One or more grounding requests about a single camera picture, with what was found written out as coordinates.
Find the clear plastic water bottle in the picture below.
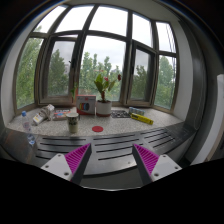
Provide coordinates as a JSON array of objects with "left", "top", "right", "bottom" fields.
[{"left": 22, "top": 111, "right": 35, "bottom": 146}]

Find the white flower pot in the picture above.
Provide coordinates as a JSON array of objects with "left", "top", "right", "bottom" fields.
[{"left": 96, "top": 101, "right": 112, "bottom": 117}]

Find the white paper cup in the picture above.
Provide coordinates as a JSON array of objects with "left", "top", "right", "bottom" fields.
[{"left": 66, "top": 112, "right": 79, "bottom": 133}]

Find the colourful flat book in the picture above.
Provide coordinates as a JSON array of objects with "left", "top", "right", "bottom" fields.
[{"left": 53, "top": 109, "right": 71, "bottom": 121}]

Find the black slotted radiator cover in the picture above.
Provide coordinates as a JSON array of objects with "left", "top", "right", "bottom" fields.
[{"left": 34, "top": 122, "right": 196, "bottom": 176}]

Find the brown window frame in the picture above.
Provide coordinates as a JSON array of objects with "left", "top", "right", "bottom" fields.
[{"left": 13, "top": 0, "right": 179, "bottom": 113}]

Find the red and white box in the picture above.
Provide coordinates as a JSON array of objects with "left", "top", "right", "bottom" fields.
[{"left": 76, "top": 95, "right": 96, "bottom": 115}]

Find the light blue small pack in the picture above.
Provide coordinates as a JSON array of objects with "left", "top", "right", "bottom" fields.
[{"left": 129, "top": 107, "right": 145, "bottom": 116}]

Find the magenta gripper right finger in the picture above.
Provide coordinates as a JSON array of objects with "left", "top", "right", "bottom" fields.
[{"left": 132, "top": 144, "right": 181, "bottom": 185}]

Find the green plant with red flowers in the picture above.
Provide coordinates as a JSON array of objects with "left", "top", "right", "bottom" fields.
[{"left": 94, "top": 73, "right": 122, "bottom": 103}]

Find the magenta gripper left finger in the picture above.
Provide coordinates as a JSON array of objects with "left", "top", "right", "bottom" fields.
[{"left": 42, "top": 143, "right": 92, "bottom": 185}]

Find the white wrapped package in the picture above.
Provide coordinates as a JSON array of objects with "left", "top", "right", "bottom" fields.
[{"left": 33, "top": 104, "right": 55, "bottom": 125}]

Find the red round coaster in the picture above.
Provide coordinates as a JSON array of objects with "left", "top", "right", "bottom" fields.
[{"left": 92, "top": 126, "right": 104, "bottom": 132}]

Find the black patterned flat mat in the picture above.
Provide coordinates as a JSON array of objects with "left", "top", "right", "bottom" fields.
[{"left": 111, "top": 110, "right": 131, "bottom": 118}]

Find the yellow rectangular box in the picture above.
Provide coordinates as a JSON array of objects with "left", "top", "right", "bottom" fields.
[{"left": 131, "top": 113, "right": 153, "bottom": 125}]

